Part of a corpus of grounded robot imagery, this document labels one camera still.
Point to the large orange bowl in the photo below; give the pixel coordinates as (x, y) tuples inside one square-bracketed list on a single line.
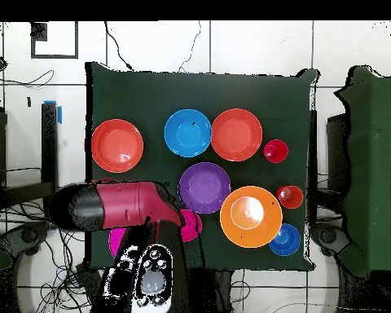
[(238, 231)]

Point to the small dark blue bowl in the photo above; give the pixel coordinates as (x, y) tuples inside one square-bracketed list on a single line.
[(288, 243)]

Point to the large pink bowl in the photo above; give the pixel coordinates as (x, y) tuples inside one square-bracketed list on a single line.
[(115, 241)]

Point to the orange cup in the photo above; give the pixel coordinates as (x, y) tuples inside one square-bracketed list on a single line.
[(291, 199)]

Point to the light blue bowl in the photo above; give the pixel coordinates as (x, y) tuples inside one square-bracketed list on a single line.
[(187, 133)]

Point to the small crimson bowl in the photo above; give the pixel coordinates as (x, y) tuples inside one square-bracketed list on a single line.
[(192, 226)]

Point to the black office chair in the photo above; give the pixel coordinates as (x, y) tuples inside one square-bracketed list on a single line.
[(329, 234), (29, 234)]

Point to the black power brick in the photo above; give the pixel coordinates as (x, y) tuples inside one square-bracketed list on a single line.
[(88, 277)]

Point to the red cup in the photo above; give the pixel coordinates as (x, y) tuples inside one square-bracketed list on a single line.
[(275, 151)]

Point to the black square tape outline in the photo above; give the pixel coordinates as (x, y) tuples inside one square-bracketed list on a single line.
[(33, 45)]

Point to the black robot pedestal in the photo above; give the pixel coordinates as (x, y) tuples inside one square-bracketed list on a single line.
[(215, 293)]

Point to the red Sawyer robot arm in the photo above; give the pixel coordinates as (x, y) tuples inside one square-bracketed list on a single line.
[(127, 205)]

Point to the blue tape strip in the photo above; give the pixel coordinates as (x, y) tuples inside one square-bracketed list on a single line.
[(59, 114)]

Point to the purple bowl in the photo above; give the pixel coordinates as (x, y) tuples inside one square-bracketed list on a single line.
[(204, 187)]

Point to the orange-red shallow bowl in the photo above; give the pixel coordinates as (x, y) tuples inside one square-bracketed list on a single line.
[(117, 145), (236, 134)]

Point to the black metal frame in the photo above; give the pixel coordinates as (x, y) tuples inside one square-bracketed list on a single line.
[(337, 146), (49, 146)]

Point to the dark green table cloth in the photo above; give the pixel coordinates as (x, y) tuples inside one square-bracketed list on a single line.
[(133, 97)]

